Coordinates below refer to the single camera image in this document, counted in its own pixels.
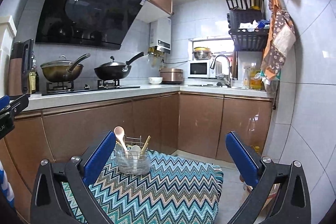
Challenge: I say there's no person's left hand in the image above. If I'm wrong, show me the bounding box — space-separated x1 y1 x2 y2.
0 160 15 203

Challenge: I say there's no black wok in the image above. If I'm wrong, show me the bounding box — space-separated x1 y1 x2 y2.
94 51 145 81

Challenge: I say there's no black glass range hood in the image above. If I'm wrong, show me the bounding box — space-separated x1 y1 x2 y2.
35 0 147 51

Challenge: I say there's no white water heater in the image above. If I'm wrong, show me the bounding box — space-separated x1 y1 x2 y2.
150 17 172 53

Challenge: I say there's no clear plastic utensil holder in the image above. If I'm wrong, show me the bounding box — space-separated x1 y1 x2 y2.
115 135 152 174

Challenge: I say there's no pale white ceramic spoon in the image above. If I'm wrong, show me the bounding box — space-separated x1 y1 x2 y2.
115 141 126 159

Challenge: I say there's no brass wok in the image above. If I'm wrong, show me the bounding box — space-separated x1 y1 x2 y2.
40 53 91 83

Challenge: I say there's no white rag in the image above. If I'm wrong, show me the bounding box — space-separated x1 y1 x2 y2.
238 20 259 31

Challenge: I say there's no black gas stove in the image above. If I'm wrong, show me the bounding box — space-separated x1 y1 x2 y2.
41 80 141 96

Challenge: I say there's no copper rice cooker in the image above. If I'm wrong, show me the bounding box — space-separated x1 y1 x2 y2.
160 68 183 84

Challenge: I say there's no wooden chopstick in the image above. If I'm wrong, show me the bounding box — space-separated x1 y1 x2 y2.
141 135 151 159
139 138 149 160

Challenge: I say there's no glass wok lid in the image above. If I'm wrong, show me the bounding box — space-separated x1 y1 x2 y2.
41 55 84 69

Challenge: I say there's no white microwave oven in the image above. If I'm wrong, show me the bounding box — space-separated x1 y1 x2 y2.
188 60 216 79

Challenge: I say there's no kitchen window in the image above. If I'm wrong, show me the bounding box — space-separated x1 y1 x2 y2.
188 38 238 62

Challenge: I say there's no zigzag patterned knit cloth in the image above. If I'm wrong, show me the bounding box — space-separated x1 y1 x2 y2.
62 149 223 224

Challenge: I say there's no orange floral apron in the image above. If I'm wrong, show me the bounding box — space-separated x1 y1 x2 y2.
260 0 297 81

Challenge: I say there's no cooking oil bottle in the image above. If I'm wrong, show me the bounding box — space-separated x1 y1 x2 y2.
28 52 37 94

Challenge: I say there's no black dish rack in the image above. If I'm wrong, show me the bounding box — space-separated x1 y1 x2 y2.
223 0 271 52

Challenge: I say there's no copper and black kettle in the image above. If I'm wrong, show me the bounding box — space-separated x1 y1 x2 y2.
8 39 34 97

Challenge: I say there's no yellow detergent bottle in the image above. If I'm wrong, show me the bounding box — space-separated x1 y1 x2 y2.
249 63 263 90

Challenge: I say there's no steel kitchen faucet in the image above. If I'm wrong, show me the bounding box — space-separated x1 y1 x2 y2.
210 54 232 88

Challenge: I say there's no white cabinet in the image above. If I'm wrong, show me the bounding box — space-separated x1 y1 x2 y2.
0 15 17 98

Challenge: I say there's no clear spray bottle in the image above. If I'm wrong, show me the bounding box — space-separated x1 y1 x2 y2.
243 63 251 88

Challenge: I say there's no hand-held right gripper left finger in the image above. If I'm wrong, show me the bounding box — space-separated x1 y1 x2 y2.
30 130 117 224

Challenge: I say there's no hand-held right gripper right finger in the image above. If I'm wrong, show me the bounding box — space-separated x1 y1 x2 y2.
225 131 311 224

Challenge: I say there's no white kitchen countertop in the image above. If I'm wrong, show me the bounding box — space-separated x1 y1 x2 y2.
14 82 273 111

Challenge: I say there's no steel bowl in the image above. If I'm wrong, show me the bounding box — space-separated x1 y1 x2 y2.
192 50 213 60

